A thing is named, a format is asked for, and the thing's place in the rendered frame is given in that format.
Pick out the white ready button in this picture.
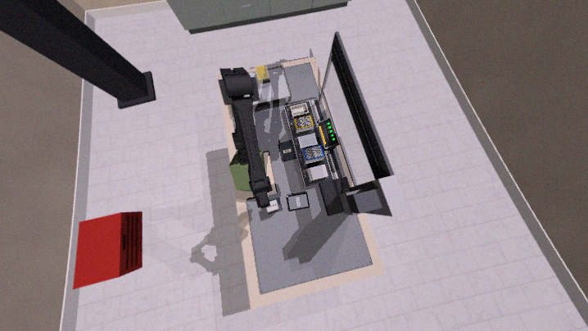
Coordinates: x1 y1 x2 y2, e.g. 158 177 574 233
266 197 283 214

